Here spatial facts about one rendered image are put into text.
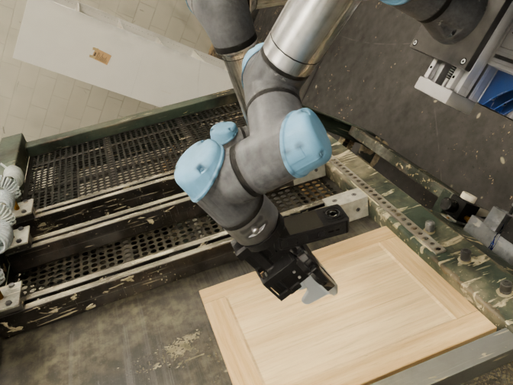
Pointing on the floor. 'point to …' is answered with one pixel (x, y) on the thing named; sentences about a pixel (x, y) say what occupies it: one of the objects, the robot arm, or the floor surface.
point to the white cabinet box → (115, 54)
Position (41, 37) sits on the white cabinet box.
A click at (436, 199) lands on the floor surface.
